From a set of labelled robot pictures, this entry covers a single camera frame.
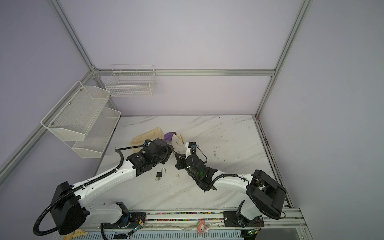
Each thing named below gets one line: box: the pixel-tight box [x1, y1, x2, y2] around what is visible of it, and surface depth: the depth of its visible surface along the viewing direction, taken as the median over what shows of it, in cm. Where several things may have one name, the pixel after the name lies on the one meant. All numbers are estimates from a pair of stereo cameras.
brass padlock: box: [173, 150, 187, 170], surface depth 73 cm
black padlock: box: [156, 168, 166, 178], surface depth 90 cm
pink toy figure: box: [196, 220, 209, 235], surface depth 70 cm
